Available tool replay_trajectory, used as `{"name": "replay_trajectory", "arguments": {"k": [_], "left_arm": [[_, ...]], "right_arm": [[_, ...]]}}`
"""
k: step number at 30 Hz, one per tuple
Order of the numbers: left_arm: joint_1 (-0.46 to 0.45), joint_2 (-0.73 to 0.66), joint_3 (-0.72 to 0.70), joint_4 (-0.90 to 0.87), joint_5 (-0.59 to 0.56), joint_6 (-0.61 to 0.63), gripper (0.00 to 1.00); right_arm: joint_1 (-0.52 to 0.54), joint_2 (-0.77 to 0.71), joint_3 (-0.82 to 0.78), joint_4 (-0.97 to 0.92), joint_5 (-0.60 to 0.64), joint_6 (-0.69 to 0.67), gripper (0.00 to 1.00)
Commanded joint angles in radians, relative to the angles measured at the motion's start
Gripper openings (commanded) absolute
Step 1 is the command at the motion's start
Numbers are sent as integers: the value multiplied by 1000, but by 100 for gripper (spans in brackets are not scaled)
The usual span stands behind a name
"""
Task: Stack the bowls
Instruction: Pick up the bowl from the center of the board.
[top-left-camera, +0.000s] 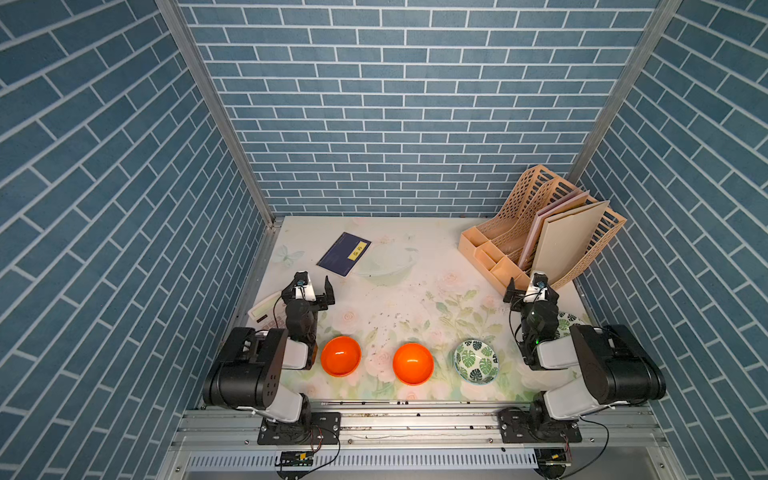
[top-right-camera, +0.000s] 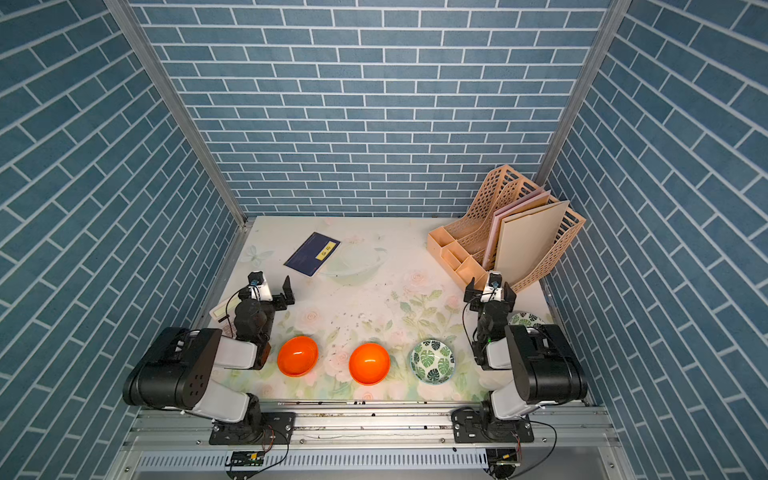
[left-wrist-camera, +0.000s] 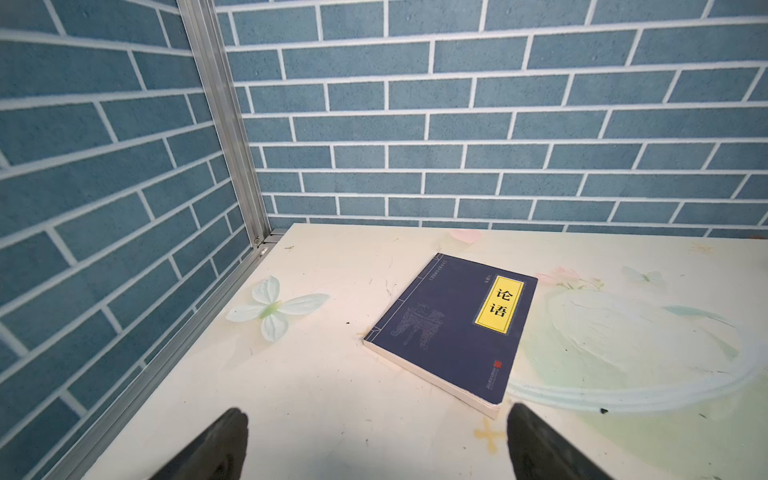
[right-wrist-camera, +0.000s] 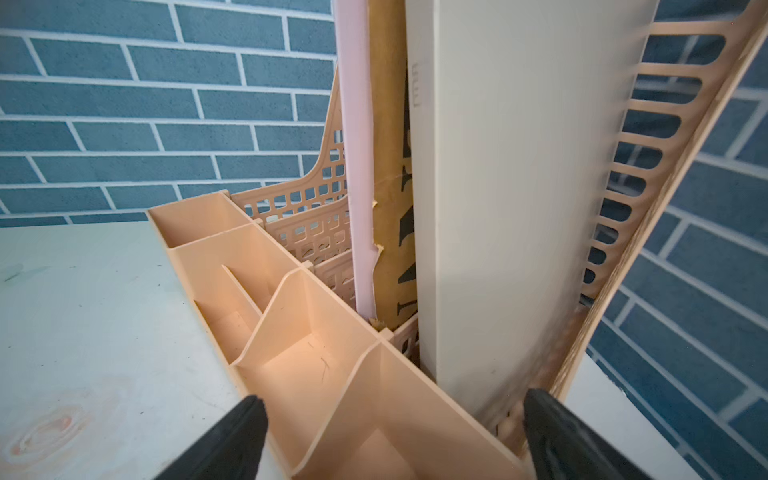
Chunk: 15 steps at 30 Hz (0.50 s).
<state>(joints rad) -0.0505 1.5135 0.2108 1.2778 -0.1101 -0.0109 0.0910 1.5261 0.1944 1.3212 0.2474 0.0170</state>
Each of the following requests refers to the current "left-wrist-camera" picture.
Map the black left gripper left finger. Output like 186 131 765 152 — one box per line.
151 408 248 480

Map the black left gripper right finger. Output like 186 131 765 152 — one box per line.
506 403 611 480

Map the dark blue book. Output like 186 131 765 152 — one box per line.
363 253 538 419

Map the aluminium base rail left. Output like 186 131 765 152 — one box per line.
33 230 283 479

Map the aluminium corner post left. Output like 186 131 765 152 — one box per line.
177 0 272 246

